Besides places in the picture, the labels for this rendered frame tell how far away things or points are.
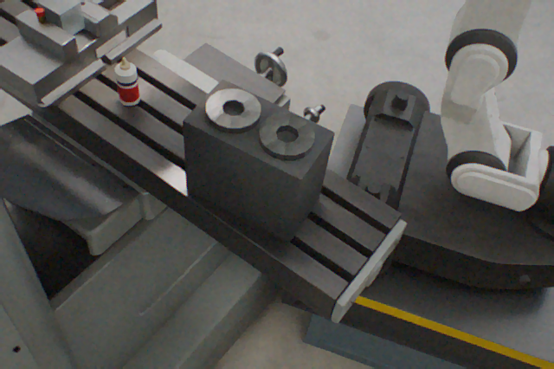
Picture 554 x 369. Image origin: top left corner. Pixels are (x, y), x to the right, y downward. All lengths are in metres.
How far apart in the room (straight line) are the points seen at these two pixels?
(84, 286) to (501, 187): 0.98
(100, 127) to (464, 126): 0.82
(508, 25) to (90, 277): 0.97
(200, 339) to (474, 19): 1.09
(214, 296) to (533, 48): 2.04
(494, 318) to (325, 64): 1.48
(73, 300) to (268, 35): 1.88
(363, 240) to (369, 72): 1.77
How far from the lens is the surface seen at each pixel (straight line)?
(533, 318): 1.81
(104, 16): 1.34
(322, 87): 2.71
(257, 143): 0.98
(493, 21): 1.35
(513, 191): 1.61
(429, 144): 1.81
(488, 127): 1.53
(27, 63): 1.32
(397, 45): 3.01
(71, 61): 1.32
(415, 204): 1.66
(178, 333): 1.81
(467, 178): 1.59
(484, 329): 1.74
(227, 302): 1.85
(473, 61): 1.35
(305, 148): 0.97
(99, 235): 1.27
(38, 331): 1.21
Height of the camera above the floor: 1.86
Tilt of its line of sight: 53 degrees down
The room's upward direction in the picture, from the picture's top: 9 degrees clockwise
